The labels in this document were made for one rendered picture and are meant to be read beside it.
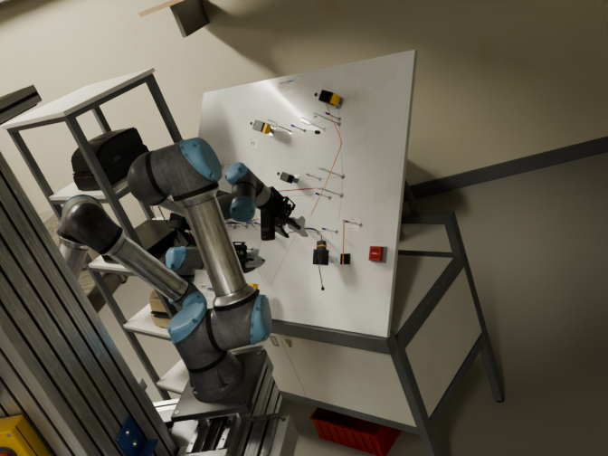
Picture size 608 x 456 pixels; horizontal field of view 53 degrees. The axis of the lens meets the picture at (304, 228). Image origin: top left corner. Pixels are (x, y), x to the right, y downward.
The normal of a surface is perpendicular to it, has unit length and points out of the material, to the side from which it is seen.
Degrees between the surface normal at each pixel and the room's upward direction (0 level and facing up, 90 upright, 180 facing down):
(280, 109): 50
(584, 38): 90
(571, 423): 0
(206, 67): 90
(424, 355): 90
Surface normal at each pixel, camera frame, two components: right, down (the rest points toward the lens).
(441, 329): 0.75, 0.02
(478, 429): -0.33, -0.85
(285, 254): -0.65, -0.15
